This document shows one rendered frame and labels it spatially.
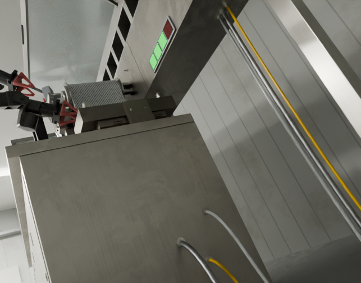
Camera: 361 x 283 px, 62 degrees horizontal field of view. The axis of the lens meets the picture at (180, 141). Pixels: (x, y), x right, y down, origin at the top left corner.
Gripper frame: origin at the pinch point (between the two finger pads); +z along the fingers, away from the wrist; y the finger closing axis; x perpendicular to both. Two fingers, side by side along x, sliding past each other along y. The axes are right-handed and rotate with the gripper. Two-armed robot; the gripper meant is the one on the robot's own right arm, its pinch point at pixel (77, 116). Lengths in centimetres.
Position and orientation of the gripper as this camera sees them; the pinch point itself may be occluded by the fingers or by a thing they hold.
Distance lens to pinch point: 135.0
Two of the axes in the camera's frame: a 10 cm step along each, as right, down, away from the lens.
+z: 9.3, 1.9, 3.0
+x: 0.2, -8.7, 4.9
